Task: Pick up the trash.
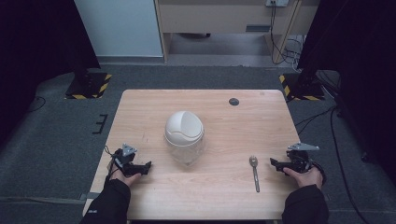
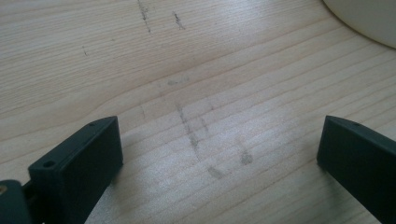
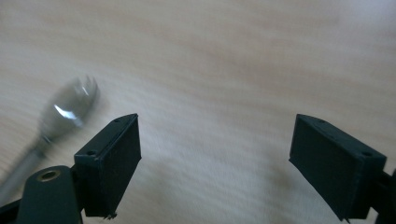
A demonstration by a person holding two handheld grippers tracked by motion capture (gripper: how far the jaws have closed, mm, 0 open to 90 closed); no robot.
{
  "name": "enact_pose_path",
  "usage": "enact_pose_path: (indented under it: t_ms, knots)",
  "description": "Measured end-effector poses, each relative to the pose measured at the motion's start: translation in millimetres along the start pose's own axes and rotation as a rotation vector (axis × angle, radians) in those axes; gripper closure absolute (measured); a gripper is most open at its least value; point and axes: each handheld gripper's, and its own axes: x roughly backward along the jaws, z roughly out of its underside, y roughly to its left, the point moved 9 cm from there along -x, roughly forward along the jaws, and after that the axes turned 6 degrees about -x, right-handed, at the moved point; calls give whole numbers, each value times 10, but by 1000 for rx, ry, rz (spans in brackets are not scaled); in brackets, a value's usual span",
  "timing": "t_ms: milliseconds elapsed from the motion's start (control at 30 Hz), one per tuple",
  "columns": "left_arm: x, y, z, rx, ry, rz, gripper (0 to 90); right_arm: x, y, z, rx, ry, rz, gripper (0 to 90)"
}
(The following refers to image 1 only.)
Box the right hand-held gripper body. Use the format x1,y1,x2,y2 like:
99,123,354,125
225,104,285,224
285,142,321,175

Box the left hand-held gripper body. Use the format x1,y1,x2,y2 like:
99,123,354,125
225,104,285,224
111,143,140,175

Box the person's left hand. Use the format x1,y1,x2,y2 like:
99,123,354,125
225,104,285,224
109,164,143,189

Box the person's right hand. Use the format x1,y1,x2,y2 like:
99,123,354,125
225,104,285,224
282,166,325,190

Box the metal spoon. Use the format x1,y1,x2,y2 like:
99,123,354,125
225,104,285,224
248,155,262,194

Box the clear bin with white lid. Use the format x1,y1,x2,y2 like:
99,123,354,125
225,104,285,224
163,110,206,166

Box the black stand with striped base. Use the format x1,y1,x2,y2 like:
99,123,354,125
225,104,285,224
277,66,327,103
64,60,113,101

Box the black curtain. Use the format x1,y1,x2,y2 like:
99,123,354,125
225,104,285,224
0,0,102,148
296,0,396,188

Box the white panel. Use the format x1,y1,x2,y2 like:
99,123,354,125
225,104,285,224
73,0,164,59

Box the grey power strip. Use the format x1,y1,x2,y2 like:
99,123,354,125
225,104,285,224
264,0,290,8

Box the light wooden desk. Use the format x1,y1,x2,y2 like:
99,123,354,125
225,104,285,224
154,0,321,64

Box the left hand-held gripper cable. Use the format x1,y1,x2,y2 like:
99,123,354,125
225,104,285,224
103,145,118,183

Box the hand-held gripper cable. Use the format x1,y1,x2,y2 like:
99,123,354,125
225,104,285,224
103,145,118,183
310,161,329,188

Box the right hand-held gripper cable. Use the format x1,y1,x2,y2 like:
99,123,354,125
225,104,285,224
310,161,329,188

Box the long black floor cable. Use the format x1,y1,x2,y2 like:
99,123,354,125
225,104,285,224
329,105,370,224

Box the thin black floor cable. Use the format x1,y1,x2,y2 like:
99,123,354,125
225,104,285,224
26,95,47,114

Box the black hanging cables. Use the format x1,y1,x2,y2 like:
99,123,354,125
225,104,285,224
269,1,304,67

